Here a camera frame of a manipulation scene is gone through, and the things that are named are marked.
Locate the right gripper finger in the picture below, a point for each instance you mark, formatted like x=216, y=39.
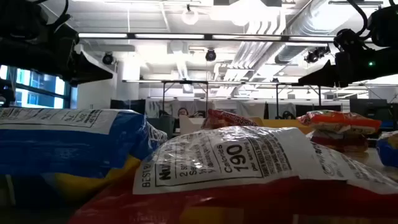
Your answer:
x=320, y=77

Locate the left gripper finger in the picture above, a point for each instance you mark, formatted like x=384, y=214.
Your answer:
x=93, y=73

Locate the orange Maruchan noodle pack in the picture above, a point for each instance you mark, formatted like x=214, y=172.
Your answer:
x=339, y=119

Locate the red Maruchan noodle pack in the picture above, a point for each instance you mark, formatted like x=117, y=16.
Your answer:
x=224, y=119
x=217, y=161
x=339, y=141

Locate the blue Maruchan noodle pack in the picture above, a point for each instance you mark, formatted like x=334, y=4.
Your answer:
x=62, y=149
x=387, y=149

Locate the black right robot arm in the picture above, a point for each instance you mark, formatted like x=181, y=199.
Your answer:
x=385, y=25

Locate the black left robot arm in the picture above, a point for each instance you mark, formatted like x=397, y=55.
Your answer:
x=15, y=15

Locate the large glass window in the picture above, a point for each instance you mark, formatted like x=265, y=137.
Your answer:
x=40, y=84

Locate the black computer monitor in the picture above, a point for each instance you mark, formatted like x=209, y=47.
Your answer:
x=368, y=107
x=127, y=105

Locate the yellow plastic bin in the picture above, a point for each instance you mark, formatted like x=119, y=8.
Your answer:
x=280, y=123

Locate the long ceiling light strip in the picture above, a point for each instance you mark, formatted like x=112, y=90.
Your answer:
x=168, y=36

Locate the person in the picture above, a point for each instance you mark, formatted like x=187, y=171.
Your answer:
x=183, y=112

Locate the white plastic bin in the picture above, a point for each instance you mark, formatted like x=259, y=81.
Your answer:
x=189, y=124

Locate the round white ceiling lamp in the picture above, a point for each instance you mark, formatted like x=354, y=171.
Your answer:
x=189, y=17

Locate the silver ventilation duct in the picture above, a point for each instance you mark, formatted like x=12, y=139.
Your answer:
x=292, y=51

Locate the black metal stand frame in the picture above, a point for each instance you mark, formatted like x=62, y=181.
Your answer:
x=186, y=81
x=277, y=99

